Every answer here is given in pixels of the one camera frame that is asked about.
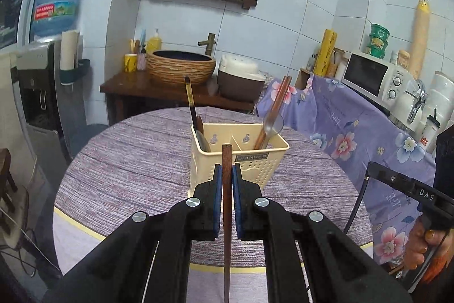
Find small dark wooden stool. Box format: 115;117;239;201
0;148;19;230

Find yellow roll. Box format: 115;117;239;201
314;29;338;77

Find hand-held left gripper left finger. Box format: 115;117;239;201
41;163;224;303

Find black chopstick with gold tip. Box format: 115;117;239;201
184;76;202;149

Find blue-grey cup holder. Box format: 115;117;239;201
59;59;91;85

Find yellow mug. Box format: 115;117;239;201
123;53;139;74

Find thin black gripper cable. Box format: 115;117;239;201
343;174;370;237

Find yellow soap bottle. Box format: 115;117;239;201
146;29;163;54

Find purple floral cloth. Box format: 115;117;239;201
255;74;439;267

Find cream plastic utensil holder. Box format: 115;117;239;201
190;123;290;195

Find person's right hand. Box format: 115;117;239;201
404;218;454;285

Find dark wooden washstand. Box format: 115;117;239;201
100;70;257;126

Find white bottle with black lid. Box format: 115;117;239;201
420;108;442;153

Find stack of white cups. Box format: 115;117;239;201
427;70;454;127

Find white paper towel roll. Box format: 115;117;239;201
59;30;81;71

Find sliding glass window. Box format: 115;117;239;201
0;0;45;49

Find white thermos kettle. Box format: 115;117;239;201
389;78;427;128

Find silver metal spoon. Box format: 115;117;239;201
262;113;285;148

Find small wooden box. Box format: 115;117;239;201
299;67;315;91

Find small glass jar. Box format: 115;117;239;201
397;49;411;69

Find tall beige paper cup stack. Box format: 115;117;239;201
408;0;432;77

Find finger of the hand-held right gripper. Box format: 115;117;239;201
366;162;416;194

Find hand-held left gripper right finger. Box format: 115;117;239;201
232;163;414;303

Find white microwave oven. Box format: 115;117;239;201
342;51;414;105

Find white brown rice cooker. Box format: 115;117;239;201
217;54;267;102

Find woven pattern wash basin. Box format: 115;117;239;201
145;49;217;87

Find grey water dispenser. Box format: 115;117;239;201
14;40;97;165

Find bronze faucet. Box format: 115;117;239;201
197;32;217;57

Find green instant noodle cups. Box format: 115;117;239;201
365;23;391;59

